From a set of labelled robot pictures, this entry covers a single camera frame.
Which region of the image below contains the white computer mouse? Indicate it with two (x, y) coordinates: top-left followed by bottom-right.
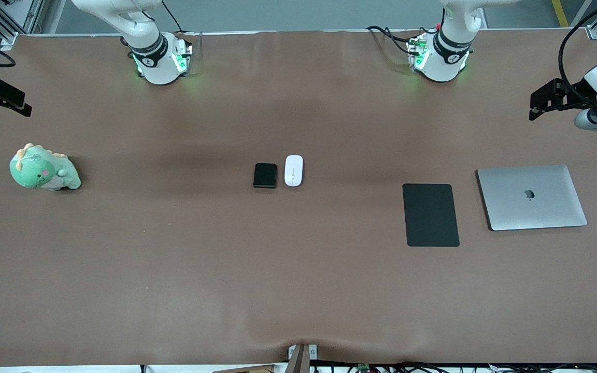
(284, 154), (304, 188)

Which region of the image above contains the black mouse pad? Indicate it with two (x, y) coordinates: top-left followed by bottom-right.
(402, 183), (460, 248)

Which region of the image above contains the green dinosaur plush toy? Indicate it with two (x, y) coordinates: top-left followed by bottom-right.
(9, 143), (82, 191)

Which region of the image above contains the silver laptop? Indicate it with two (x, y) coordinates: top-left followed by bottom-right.
(476, 164), (588, 232)

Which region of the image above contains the brown table cover mat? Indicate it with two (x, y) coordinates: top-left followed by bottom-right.
(0, 28), (597, 366)

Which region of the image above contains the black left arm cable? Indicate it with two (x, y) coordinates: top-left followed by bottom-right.
(559, 0), (597, 104)

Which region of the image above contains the black cable at arm base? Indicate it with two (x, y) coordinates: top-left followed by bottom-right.
(366, 25), (416, 55)
(161, 0), (185, 33)

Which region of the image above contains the metal clamp bracket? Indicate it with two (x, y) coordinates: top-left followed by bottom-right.
(287, 343), (319, 373)

